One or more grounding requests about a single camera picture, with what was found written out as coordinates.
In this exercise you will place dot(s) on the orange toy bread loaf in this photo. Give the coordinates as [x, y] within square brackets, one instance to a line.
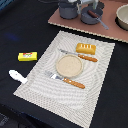
[86, 48]

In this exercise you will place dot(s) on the dark grey cooking pot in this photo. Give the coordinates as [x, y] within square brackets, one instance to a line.
[67, 10]

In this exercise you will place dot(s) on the beige bowl on stove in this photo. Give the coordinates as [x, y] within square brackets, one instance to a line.
[122, 15]

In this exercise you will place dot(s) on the white fish-shaped toy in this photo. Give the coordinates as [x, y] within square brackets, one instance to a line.
[17, 76]

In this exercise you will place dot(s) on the brown toy sausage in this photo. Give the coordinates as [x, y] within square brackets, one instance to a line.
[92, 14]

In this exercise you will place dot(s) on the grey round bowl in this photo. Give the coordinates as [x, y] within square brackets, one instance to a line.
[88, 19]

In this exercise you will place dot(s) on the yellow box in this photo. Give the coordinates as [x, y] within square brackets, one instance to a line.
[28, 56]

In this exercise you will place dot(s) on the pink stove board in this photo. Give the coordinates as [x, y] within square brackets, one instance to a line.
[109, 15]

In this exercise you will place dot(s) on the tan round plate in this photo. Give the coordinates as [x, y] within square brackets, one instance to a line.
[69, 66]

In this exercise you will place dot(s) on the beige woven placemat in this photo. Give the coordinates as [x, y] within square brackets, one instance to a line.
[72, 103]

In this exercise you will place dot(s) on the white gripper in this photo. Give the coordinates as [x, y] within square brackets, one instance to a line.
[80, 3]

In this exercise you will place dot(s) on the grey spoon in bowl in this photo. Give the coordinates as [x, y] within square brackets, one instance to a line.
[105, 26]

